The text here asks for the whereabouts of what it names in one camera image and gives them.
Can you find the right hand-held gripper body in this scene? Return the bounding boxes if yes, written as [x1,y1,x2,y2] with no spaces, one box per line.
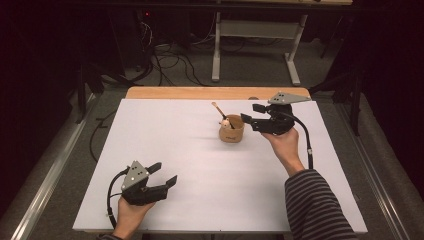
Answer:
[250,91,312,136]

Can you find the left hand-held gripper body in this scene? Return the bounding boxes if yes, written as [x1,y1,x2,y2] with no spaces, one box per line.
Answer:
[120,160,169,206]

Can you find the wooden cup with bear figure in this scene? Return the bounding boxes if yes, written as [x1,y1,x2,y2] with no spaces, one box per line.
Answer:
[218,114,246,144]

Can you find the black-handled makeup brush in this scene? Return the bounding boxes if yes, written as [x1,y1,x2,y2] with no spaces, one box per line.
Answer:
[211,101,236,130]

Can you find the person's right hand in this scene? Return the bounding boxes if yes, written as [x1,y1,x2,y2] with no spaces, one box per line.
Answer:
[260,127,306,178]

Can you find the person's left hand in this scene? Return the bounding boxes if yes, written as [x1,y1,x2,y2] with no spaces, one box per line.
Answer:
[112,198,157,240]

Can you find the white table cover sheet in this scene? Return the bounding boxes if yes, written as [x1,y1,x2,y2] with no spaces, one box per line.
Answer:
[72,98,368,234]

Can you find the wooden table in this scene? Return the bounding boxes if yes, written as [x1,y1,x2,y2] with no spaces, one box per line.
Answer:
[125,86,313,101]

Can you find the black stand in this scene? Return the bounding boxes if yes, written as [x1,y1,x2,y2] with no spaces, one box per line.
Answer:
[74,63,105,125]
[309,66,365,137]

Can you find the black computer box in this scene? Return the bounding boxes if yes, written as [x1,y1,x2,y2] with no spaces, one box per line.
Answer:
[108,9,156,69]

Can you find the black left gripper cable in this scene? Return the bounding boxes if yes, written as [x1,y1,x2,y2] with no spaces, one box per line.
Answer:
[106,167,130,229]

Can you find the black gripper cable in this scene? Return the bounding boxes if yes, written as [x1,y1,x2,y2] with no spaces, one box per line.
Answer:
[106,167,130,229]
[278,111,315,170]

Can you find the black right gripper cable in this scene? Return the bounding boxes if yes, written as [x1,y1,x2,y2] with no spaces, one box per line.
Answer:
[278,111,315,170]

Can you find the black floor cable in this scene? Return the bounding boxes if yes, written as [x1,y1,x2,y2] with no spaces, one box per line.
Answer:
[88,109,118,163]

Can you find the white metal desk frame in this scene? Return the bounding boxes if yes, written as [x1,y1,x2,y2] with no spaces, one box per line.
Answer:
[211,11,308,87]

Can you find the metal floor rail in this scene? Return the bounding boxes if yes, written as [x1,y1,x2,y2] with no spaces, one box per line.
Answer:
[9,93,98,240]
[335,103,412,240]

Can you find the tangle of black floor cables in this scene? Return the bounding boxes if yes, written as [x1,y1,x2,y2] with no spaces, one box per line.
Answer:
[134,19,209,88]

